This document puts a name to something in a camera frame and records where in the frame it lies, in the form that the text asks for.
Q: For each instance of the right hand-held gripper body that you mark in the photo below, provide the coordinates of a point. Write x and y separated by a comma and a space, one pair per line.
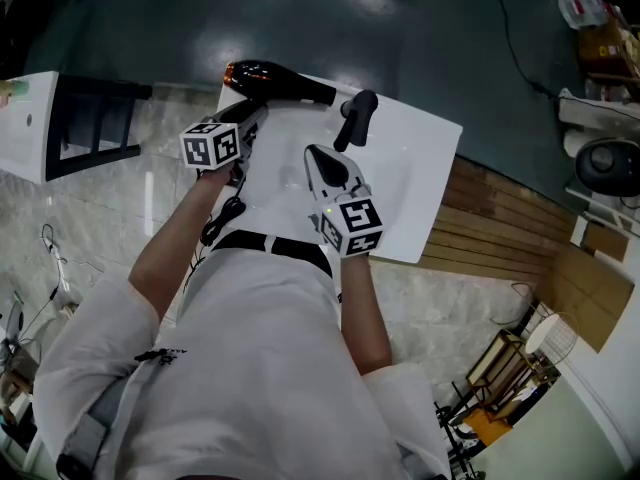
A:
350, 178

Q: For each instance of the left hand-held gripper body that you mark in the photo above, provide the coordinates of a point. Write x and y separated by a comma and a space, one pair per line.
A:
207, 145

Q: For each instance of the black hair dryer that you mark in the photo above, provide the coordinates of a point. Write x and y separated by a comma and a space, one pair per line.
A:
272, 80

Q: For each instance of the person's right forearm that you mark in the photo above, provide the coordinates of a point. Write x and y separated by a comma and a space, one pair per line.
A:
365, 313

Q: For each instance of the person's left forearm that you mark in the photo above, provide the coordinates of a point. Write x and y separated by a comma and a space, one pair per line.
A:
175, 248

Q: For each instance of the white sink counter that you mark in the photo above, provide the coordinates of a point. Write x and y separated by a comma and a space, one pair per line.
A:
410, 168

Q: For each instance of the black faucet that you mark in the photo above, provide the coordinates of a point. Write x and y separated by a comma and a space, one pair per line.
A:
357, 118

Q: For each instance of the person's black waistband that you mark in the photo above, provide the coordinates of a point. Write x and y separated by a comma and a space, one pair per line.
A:
295, 248

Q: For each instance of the wooden slat panel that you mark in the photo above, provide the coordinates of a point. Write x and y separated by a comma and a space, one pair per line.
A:
500, 218

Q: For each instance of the person's white shirt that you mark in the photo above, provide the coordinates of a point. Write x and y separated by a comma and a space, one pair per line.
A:
240, 378

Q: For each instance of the black round speaker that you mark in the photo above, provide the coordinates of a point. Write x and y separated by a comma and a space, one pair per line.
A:
607, 165

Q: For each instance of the flat cardboard sheet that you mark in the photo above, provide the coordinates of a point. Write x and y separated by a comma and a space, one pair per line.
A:
590, 293

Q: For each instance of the orange box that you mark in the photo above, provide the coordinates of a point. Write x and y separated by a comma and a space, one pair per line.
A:
487, 425

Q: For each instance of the clear plastic bag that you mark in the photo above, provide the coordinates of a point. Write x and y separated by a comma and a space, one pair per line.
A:
582, 10

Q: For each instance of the brown cardboard box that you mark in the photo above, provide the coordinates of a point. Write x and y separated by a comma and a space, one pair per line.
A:
607, 50

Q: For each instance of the wooden frame lantern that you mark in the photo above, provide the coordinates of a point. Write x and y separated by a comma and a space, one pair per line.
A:
492, 363

